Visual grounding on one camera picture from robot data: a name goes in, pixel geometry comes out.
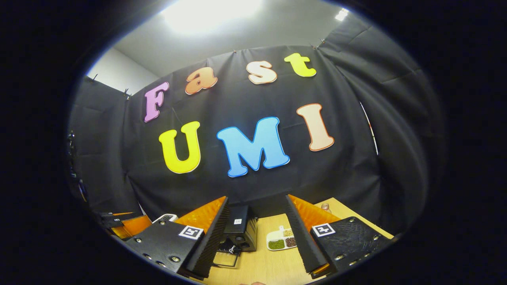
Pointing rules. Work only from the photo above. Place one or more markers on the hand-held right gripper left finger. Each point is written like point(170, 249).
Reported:
point(210, 241)

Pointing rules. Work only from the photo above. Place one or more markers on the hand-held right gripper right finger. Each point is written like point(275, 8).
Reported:
point(303, 241)

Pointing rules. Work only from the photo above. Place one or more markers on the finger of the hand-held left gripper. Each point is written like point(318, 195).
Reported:
point(134, 226)

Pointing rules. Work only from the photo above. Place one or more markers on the black electric oven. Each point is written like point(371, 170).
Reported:
point(241, 229)

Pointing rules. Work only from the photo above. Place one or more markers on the dark red beans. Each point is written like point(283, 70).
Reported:
point(290, 242)

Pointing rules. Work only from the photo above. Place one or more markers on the yellow soybeans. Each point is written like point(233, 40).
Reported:
point(288, 232)

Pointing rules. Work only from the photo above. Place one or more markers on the green mung beans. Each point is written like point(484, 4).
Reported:
point(276, 244)

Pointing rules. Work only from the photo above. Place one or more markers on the white divided dish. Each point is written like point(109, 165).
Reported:
point(274, 235)

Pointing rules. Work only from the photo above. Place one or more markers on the small white appliance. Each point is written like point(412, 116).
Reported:
point(166, 217)

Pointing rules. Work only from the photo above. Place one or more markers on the clear water bottle red label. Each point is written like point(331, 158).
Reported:
point(325, 207)

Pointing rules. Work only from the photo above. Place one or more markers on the black backdrop cloth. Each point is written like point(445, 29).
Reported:
point(257, 186)

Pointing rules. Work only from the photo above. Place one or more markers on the small ceiling light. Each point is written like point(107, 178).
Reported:
point(341, 14)

